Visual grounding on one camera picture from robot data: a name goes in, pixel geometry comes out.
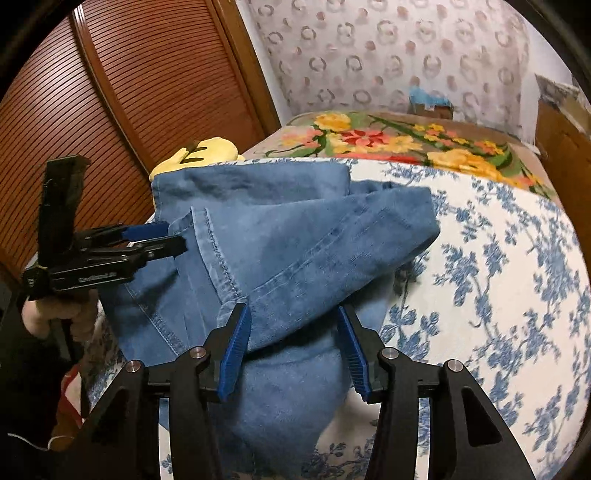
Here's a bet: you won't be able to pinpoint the brown louvered wardrobe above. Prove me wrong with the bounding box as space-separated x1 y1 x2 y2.
1 1 280 278

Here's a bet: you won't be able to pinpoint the stack of papers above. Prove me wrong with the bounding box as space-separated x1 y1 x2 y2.
535 74 590 114

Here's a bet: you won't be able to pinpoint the colourful floral blanket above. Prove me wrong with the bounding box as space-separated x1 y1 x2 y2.
253 111 558 200

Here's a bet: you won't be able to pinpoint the blue denim jeans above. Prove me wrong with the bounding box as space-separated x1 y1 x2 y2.
99 162 439 478

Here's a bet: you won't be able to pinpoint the left hand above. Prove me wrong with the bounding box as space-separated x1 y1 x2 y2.
21 290 98 343

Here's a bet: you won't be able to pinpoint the blue floral white bedsheet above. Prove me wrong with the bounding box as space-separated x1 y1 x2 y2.
91 161 590 479

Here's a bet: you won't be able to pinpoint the cardboard box with blue bag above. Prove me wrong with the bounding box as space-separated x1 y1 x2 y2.
408 86 454 120

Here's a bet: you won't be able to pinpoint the wooden sideboard cabinet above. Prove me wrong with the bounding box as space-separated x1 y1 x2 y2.
535 98 591 222

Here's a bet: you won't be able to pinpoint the yellow Pikachu plush toy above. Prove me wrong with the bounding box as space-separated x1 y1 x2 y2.
149 137 245 182

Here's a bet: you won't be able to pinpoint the patterned sheer curtain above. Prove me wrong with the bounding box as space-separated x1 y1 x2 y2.
246 0 529 136

